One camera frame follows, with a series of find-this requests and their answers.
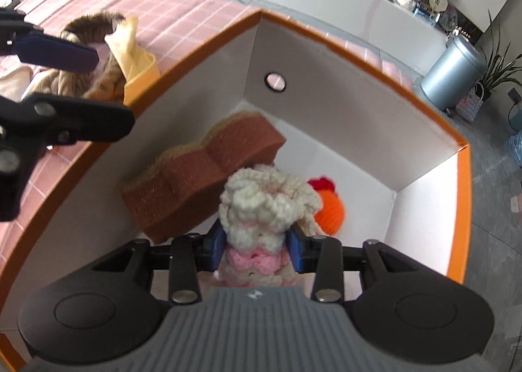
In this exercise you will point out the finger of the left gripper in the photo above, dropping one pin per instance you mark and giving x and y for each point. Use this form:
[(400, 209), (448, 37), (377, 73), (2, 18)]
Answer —
[(65, 120), (32, 46)]

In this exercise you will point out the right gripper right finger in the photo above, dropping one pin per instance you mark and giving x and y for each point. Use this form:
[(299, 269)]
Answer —
[(328, 260)]

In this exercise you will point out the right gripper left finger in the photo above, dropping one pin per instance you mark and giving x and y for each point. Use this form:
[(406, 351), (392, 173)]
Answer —
[(183, 259)]

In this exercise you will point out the white bath mitt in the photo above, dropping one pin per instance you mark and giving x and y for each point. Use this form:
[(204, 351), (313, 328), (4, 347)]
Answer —
[(14, 83)]

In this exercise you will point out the brown bear-shaped sponge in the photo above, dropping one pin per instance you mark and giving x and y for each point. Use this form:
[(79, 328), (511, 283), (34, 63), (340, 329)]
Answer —
[(182, 187)]

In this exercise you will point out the white pink crochet toy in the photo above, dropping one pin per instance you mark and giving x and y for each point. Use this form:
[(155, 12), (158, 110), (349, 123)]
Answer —
[(257, 207)]

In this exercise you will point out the orange crochet toy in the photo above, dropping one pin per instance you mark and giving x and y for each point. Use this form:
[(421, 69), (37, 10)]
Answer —
[(331, 217)]

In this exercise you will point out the brown plush headband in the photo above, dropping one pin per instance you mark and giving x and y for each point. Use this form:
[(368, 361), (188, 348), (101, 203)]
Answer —
[(101, 84)]

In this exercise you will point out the yellow microfiber cloth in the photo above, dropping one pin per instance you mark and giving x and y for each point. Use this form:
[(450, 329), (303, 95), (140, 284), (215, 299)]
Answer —
[(139, 66)]

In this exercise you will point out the orange cardboard box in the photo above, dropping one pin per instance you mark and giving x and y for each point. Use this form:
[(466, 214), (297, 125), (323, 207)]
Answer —
[(402, 171)]

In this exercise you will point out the woven small basket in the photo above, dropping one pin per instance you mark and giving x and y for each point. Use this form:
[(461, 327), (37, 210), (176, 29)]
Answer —
[(468, 107)]

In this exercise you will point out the blue water bottle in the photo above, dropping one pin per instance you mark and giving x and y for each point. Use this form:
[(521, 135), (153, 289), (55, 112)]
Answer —
[(515, 145)]

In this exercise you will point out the grey metal trash bin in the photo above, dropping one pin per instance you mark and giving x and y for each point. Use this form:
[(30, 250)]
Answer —
[(453, 74)]

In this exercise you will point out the green potted plant right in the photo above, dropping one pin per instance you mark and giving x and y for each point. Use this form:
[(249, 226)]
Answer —
[(501, 67)]

